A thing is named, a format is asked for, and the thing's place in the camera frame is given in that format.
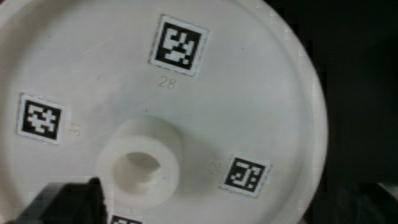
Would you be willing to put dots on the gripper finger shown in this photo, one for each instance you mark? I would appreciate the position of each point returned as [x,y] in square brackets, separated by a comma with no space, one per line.
[67,204]

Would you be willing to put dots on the white round table top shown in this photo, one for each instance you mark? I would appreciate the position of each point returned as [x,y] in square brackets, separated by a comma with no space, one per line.
[160,96]

